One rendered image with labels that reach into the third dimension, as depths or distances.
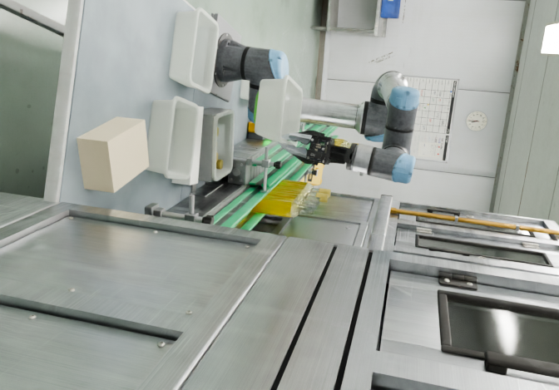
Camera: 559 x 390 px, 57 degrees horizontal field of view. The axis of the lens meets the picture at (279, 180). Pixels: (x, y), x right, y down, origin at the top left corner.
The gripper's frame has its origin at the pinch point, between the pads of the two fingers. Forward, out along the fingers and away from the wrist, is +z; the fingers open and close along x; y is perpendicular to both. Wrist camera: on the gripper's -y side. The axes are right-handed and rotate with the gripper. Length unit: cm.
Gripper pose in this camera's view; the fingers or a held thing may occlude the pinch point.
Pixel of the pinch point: (283, 140)
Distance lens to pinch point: 142.1
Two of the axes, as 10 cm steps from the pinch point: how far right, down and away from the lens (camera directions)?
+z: -9.4, -2.4, 2.3
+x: -2.3, 9.7, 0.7
